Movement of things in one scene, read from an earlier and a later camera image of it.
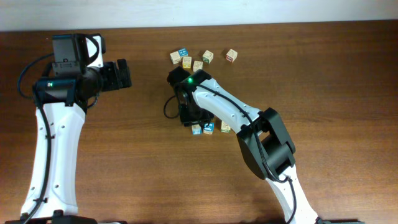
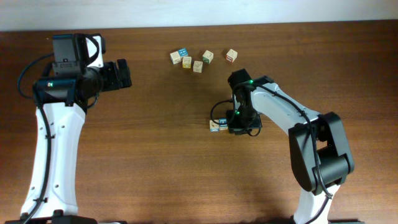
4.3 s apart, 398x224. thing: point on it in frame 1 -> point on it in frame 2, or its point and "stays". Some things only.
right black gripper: (186, 120) -> (234, 127)
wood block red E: (197, 65) stays
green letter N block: (208, 56) stays
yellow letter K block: (186, 62) stays
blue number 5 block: (208, 128) -> (223, 124)
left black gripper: (114, 81) stays
